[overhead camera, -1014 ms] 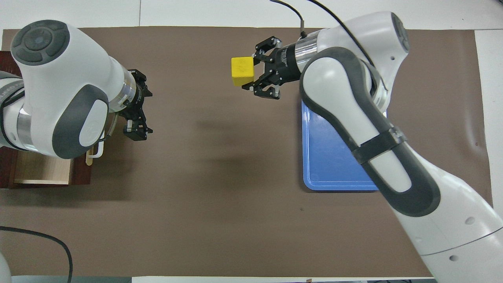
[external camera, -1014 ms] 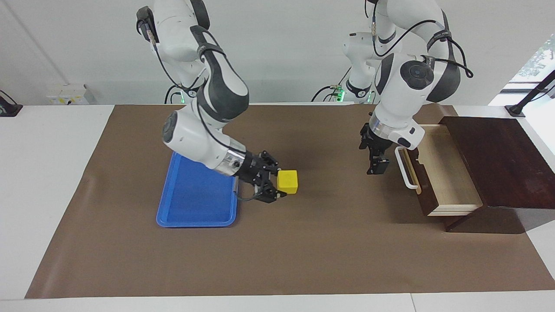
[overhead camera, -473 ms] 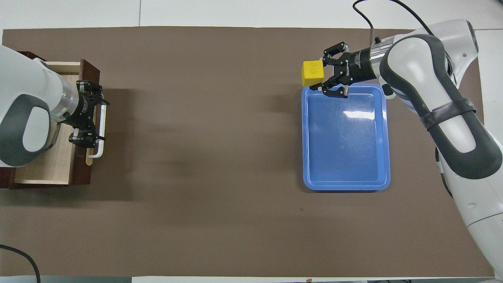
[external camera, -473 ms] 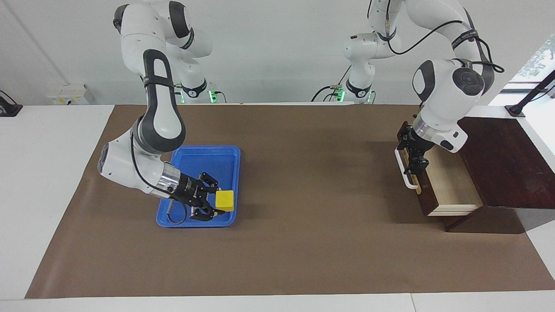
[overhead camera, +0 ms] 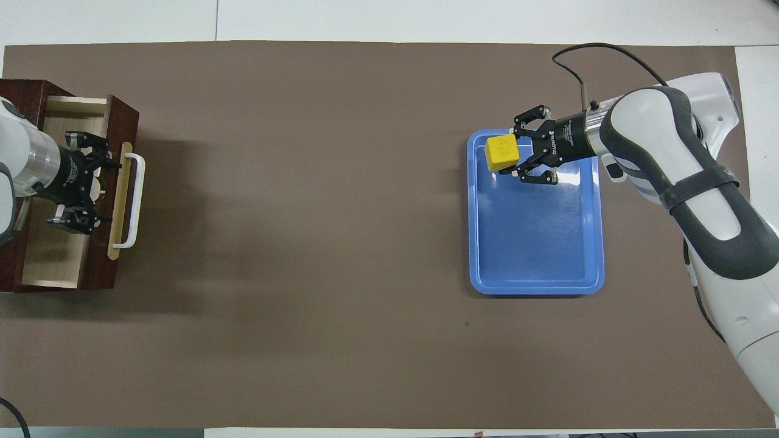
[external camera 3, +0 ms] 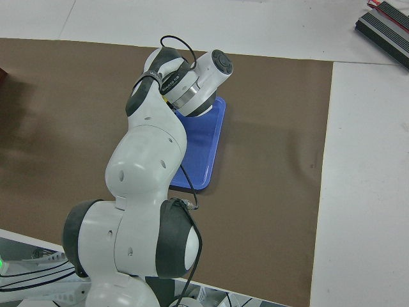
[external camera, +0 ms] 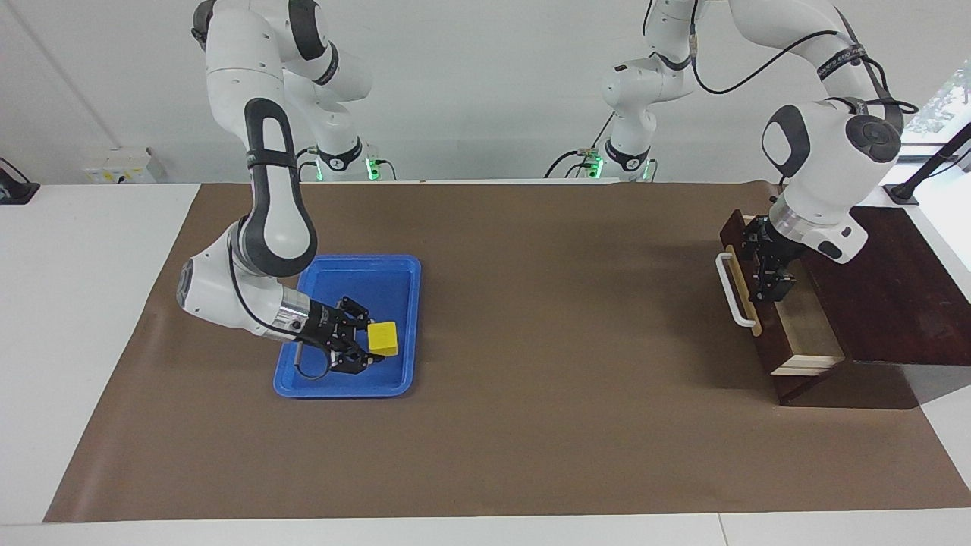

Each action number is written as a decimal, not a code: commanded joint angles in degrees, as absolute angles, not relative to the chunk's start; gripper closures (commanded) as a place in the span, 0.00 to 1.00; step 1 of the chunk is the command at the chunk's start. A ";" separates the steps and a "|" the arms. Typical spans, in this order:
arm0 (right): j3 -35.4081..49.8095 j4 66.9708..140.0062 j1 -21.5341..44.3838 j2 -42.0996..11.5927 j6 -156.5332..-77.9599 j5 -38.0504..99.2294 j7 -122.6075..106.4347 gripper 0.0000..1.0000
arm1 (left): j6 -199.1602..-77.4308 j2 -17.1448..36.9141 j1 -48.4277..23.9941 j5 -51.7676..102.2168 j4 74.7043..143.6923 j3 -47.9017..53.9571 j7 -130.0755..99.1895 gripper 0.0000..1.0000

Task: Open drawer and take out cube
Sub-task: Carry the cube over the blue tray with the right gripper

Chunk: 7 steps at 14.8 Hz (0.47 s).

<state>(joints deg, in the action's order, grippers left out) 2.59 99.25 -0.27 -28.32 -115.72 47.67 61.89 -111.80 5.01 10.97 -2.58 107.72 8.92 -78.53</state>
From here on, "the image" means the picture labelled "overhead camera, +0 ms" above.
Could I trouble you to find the black hanging cable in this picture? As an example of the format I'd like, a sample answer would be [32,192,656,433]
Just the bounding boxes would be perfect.
[0,397,32,438]
[682,237,728,345]

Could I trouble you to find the dark wooden cabinet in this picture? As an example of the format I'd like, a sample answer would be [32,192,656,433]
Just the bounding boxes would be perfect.
[0,79,119,293]

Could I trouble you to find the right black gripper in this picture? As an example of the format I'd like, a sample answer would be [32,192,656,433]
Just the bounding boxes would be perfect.
[498,105,601,186]

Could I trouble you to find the yellow cube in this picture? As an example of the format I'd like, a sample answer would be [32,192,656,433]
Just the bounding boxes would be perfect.
[485,134,522,173]

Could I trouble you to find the white drawer handle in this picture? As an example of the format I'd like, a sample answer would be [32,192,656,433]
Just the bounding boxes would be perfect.
[113,152,147,249]

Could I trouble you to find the black velcro strap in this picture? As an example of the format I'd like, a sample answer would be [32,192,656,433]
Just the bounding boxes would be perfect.
[659,167,741,212]

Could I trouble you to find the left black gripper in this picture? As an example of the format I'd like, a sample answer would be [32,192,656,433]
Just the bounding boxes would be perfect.
[37,130,122,235]

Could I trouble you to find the dark wooden drawer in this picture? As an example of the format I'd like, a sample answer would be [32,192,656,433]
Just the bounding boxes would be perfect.
[21,94,140,290]

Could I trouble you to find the blue plastic tray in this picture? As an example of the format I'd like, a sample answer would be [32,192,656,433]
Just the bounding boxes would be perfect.
[467,128,606,296]

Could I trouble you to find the brown table mat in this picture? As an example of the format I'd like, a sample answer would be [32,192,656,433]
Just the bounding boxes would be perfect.
[3,41,777,429]

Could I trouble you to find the beige handle backing strip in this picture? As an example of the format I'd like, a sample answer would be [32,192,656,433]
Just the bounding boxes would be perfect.
[107,142,134,261]

